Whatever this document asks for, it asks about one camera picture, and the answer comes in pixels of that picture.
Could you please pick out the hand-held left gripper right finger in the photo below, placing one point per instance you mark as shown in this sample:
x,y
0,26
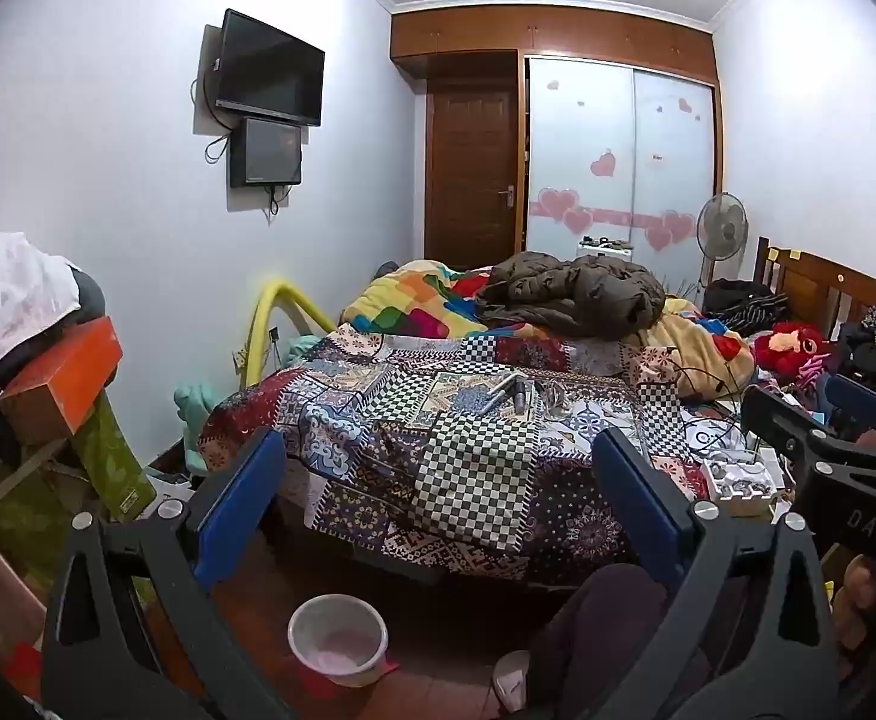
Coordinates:
x,y
637,502

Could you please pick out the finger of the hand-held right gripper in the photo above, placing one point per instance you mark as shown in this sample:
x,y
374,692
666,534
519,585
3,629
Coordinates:
x,y
779,424
862,405

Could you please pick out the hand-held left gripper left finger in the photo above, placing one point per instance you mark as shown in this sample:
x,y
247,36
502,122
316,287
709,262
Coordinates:
x,y
239,495

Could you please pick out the white plastic bucket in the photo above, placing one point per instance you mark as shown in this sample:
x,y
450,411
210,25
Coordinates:
x,y
339,637

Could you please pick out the white disposable razor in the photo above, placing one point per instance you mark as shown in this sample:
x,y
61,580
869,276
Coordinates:
x,y
496,394

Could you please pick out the person's right hand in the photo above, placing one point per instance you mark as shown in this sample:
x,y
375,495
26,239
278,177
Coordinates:
x,y
856,592

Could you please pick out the white box of round items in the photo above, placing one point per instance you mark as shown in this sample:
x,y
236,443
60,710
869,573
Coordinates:
x,y
742,484

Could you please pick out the red plush toy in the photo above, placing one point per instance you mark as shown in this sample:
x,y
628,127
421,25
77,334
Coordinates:
x,y
787,345

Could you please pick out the yellow fleece blanket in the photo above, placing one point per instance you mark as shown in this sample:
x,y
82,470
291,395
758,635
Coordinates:
x,y
697,352

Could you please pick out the black striped clothing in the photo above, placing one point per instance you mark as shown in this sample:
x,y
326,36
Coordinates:
x,y
745,304

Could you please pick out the green leaf print bag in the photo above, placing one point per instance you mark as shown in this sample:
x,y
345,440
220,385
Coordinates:
x,y
22,532
119,457

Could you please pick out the clear plastic wrapper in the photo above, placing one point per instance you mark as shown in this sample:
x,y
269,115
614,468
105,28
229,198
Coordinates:
x,y
556,399

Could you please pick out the person's leg in dark trousers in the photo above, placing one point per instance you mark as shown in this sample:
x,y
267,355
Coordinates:
x,y
603,637

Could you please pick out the yellow foam tube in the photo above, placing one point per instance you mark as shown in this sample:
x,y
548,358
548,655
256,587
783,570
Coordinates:
x,y
273,315

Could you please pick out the standing electric fan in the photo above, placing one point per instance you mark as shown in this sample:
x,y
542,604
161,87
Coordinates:
x,y
721,226

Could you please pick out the patchwork printed blanket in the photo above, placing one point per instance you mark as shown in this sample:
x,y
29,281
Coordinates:
x,y
438,435

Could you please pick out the orange cardboard box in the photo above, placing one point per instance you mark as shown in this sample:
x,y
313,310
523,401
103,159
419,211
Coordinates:
x,y
55,382

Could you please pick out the pale slipper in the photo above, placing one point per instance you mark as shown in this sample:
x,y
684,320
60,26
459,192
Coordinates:
x,y
517,682

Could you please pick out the brown padded jacket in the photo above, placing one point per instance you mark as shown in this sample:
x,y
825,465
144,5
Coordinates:
x,y
573,289

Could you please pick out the colourful block quilt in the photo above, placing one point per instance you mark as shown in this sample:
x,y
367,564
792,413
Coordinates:
x,y
408,300

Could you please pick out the white crumpled cloth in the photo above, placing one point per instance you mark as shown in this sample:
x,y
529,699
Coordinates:
x,y
10,292

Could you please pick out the frosted sliding wardrobe doors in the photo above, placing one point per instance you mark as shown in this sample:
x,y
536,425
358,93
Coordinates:
x,y
618,142

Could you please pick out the brown wooden door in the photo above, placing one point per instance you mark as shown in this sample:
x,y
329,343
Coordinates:
x,y
472,172

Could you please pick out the wooden overhead cabinet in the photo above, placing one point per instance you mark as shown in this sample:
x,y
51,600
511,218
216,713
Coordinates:
x,y
543,34

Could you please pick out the small wall monitor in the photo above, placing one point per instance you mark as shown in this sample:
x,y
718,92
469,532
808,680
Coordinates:
x,y
265,152

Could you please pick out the large wall television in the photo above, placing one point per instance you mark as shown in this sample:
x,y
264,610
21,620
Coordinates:
x,y
269,71

